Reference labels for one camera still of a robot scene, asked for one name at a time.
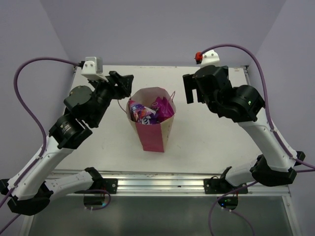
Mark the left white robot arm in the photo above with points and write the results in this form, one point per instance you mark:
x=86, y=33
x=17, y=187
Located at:
x=29, y=191

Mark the Fox's candy bag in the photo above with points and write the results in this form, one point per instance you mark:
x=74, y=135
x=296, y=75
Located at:
x=142, y=114

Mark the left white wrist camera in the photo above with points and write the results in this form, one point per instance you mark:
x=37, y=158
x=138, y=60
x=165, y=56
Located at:
x=92, y=68

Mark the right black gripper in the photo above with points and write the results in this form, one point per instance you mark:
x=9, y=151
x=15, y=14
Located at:
x=191, y=83

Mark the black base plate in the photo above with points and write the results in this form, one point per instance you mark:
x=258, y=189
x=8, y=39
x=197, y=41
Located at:
x=218, y=185
x=108, y=184

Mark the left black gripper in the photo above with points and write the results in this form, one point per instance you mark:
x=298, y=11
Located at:
x=124, y=81

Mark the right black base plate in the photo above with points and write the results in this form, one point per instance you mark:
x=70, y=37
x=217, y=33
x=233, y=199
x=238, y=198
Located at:
x=218, y=185

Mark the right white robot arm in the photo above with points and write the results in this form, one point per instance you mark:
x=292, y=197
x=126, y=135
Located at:
x=244, y=106

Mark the purple grape candy bag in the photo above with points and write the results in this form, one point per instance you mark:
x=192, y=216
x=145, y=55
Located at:
x=163, y=109

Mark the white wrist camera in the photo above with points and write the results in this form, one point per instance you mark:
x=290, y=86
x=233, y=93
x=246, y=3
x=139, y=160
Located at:
x=208, y=58
x=92, y=68

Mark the aluminium mounting rail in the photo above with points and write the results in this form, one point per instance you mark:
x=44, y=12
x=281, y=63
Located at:
x=148, y=184

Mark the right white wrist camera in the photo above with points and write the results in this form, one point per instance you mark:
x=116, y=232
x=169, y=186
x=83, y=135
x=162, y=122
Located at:
x=208, y=58

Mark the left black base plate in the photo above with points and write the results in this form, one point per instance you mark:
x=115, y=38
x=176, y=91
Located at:
x=108, y=184

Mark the pink paper bag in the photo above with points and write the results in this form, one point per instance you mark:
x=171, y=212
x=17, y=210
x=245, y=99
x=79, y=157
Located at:
x=152, y=137

